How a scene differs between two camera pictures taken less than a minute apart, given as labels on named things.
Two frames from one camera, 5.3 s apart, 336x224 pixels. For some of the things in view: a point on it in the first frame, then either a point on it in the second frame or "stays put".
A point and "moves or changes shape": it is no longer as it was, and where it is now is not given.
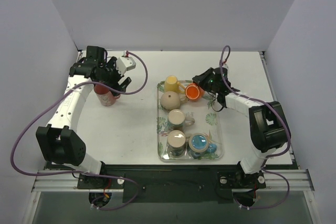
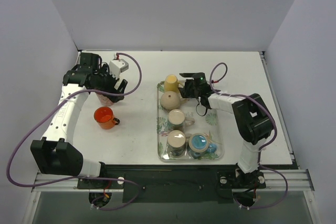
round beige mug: (171, 100) stays put
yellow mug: (171, 84) stays put
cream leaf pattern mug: (177, 120) stays put
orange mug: (193, 92) moves or changes shape
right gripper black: (203, 80) to (187, 87)
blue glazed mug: (199, 145) stays put
